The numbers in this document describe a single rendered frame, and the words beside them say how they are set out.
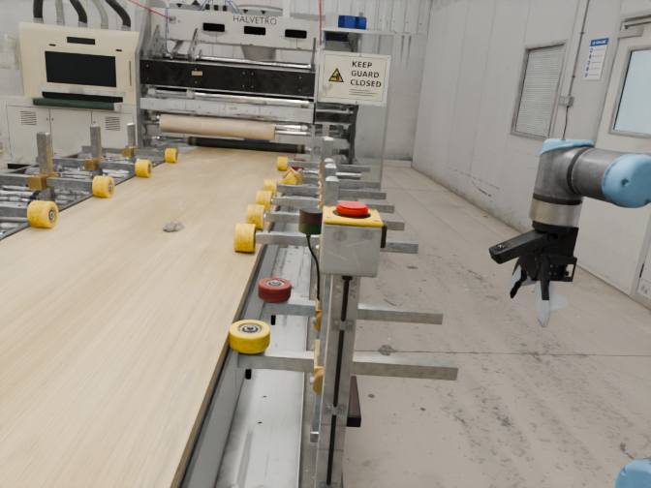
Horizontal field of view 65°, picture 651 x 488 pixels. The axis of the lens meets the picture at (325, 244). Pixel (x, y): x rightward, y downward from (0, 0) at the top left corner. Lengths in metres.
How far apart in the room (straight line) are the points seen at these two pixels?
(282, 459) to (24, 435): 0.54
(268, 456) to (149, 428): 0.43
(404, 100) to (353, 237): 9.70
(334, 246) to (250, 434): 0.70
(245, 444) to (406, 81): 9.43
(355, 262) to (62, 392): 0.50
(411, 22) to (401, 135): 2.02
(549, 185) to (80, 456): 0.90
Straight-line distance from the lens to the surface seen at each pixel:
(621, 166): 1.00
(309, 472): 1.02
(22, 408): 0.88
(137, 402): 0.85
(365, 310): 1.27
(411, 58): 10.31
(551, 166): 1.08
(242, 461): 1.16
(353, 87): 3.65
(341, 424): 0.74
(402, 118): 10.29
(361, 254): 0.61
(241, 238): 1.45
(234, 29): 4.01
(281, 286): 1.24
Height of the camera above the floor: 1.37
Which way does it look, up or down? 17 degrees down
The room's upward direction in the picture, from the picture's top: 4 degrees clockwise
